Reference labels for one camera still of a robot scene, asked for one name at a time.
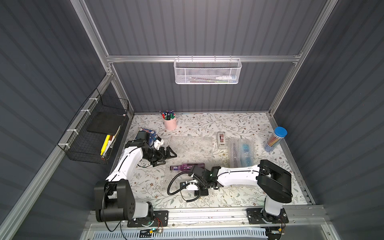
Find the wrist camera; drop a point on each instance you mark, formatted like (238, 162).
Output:
(158, 142)
(189, 186)

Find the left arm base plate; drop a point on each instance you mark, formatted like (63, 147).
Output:
(155, 219)

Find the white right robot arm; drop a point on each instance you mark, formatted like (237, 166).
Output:
(272, 179)

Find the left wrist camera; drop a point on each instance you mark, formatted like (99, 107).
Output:
(158, 142)

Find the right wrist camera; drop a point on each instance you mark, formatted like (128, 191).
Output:
(189, 186)

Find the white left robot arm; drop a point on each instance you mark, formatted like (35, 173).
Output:
(114, 198)

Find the white wire mesh basket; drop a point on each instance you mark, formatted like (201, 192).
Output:
(202, 71)

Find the purple bottle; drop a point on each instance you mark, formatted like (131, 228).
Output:
(235, 160)
(186, 166)

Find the clear tape dispenser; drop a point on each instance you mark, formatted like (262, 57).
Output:
(221, 140)

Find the blue glass bottle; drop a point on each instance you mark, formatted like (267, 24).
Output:
(246, 155)

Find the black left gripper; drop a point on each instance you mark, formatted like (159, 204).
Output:
(162, 154)

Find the yellow highlighter marker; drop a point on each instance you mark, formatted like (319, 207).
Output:
(105, 144)

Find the blue-lidded pencil tube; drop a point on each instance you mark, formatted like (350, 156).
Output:
(278, 134)

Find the blue children's book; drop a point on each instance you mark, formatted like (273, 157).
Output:
(148, 132)

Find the black wire wall basket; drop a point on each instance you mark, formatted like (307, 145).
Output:
(100, 116)

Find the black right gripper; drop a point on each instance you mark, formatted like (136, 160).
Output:
(195, 183)

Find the pink pen holder cup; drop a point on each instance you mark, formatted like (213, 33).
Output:
(171, 124)

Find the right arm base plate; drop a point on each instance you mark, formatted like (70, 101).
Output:
(260, 216)

